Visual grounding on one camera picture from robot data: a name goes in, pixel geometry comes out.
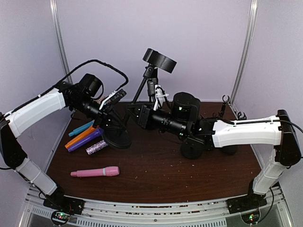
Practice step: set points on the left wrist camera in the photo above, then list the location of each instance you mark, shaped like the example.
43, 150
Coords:
112, 98

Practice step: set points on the right aluminium post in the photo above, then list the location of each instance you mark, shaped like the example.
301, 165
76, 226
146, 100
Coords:
246, 48

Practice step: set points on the mic stand front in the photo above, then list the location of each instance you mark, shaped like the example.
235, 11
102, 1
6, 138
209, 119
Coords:
241, 116

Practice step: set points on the pink mic stand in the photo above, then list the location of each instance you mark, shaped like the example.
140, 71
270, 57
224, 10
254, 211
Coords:
192, 149

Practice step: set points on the glitter silver microphone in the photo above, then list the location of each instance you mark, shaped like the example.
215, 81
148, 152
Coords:
96, 147

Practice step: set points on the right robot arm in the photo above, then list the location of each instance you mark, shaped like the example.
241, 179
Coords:
198, 134

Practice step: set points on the orange microphone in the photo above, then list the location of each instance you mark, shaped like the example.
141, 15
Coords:
81, 136

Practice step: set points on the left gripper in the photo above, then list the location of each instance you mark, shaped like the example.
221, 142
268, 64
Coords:
105, 121

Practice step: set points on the front aluminium rail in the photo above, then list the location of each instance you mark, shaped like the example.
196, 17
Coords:
211, 213

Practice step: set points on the pink microphone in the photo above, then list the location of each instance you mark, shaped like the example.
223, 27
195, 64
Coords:
107, 171

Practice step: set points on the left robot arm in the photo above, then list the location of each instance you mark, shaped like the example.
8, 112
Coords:
76, 97

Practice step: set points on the purple microphone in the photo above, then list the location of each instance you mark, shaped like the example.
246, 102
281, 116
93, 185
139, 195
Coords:
97, 133

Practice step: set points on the aluminium post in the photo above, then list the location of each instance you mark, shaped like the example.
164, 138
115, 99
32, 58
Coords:
246, 48
58, 32

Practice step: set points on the blue microphone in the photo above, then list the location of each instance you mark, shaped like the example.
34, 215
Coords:
81, 129

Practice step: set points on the glitter mic stand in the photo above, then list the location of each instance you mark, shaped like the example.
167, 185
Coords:
155, 61

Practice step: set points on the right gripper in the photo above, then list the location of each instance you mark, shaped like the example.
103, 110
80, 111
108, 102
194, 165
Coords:
142, 116

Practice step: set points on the left aluminium post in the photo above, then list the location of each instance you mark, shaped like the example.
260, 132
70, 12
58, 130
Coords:
58, 32

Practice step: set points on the black mic stand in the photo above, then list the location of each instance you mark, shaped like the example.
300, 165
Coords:
117, 139

